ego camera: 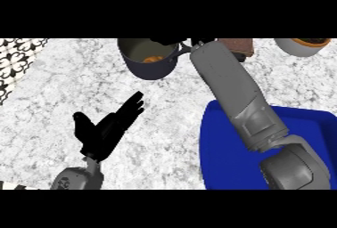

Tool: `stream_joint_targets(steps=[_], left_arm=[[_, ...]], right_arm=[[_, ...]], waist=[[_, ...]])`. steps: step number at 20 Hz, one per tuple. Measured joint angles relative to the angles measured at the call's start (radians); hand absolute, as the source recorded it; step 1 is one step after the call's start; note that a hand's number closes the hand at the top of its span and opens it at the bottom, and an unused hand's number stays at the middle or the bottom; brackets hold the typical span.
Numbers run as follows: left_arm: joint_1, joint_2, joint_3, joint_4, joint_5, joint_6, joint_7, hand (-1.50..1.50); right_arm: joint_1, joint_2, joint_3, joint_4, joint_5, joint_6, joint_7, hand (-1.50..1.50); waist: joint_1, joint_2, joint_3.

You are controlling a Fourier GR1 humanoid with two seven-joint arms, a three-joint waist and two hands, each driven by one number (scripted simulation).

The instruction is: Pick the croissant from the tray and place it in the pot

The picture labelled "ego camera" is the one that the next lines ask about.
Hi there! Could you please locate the orange croissant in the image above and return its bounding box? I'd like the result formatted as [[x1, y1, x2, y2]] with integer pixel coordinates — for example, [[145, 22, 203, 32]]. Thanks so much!
[[142, 55, 166, 64]]

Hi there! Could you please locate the blue tray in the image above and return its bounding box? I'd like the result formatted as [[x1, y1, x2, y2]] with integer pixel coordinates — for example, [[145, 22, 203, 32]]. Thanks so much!
[[199, 99, 337, 191]]

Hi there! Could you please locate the brown block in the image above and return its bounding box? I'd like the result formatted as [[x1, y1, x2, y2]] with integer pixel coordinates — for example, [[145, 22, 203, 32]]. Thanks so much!
[[218, 37, 256, 63]]

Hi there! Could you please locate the white bowl with orange rim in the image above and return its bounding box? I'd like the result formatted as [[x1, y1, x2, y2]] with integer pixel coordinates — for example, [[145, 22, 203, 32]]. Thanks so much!
[[274, 37, 332, 58]]

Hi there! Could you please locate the dark blue pot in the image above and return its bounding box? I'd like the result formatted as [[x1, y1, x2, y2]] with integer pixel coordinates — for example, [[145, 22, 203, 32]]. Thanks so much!
[[116, 37, 194, 81]]

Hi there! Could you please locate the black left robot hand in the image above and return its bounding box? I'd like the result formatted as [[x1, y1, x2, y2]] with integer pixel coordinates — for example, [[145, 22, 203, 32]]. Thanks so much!
[[73, 90, 147, 163]]

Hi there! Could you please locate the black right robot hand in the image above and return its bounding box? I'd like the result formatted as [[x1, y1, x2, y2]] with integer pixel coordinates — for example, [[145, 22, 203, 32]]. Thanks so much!
[[150, 37, 216, 46]]

